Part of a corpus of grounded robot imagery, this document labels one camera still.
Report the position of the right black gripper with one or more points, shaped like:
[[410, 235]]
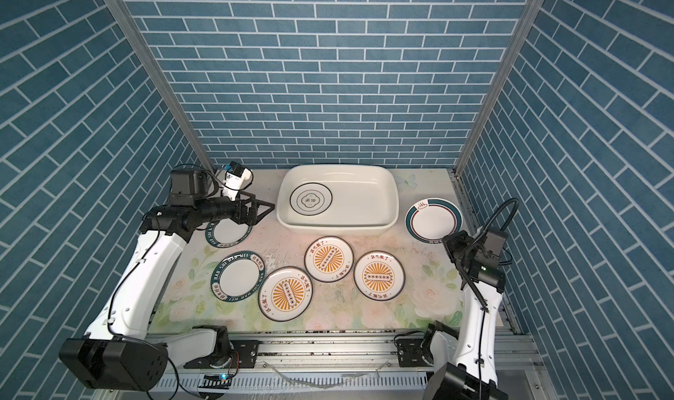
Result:
[[453, 240]]

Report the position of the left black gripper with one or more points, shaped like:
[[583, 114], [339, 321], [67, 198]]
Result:
[[251, 217]]

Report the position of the green red rim plate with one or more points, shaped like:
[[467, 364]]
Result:
[[431, 219]]

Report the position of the white plate black flower outline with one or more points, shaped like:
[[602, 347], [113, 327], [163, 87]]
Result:
[[311, 199]]

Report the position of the orange sunburst plate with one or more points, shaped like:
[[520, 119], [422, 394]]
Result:
[[379, 276], [329, 259], [285, 294]]

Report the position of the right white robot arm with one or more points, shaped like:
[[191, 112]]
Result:
[[464, 359]]

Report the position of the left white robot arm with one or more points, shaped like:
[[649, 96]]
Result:
[[114, 352]]

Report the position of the white plastic bin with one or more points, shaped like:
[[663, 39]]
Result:
[[365, 200]]

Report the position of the far green rim text plate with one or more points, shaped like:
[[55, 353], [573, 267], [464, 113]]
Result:
[[226, 233]]

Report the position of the green rim text plate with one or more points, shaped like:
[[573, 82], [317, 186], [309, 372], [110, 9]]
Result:
[[226, 233], [238, 277]]

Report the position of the near green rim text plate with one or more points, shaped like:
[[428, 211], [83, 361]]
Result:
[[238, 277]]

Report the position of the right green circuit board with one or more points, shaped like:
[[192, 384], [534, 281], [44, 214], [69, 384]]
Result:
[[437, 378]]

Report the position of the green circuit board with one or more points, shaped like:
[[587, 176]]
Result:
[[219, 381], [437, 378]]

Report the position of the left green circuit board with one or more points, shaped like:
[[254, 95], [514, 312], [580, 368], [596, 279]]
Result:
[[219, 381]]

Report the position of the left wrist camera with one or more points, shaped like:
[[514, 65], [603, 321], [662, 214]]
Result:
[[236, 178]]

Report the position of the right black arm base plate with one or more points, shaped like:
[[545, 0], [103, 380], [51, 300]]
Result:
[[413, 353]]

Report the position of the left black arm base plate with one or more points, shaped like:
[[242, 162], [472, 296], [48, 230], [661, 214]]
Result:
[[235, 354]]

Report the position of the aluminium mounting rail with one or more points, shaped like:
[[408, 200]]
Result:
[[345, 351]]

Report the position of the white slotted cable duct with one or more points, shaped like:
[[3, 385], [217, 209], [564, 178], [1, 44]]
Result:
[[271, 382]]

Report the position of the left aluminium corner post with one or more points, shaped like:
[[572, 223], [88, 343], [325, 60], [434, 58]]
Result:
[[133, 35]]

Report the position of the aluminium corner post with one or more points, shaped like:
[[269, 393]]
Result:
[[523, 27], [133, 35]]

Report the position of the right aluminium corner post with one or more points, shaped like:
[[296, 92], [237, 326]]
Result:
[[523, 27]]

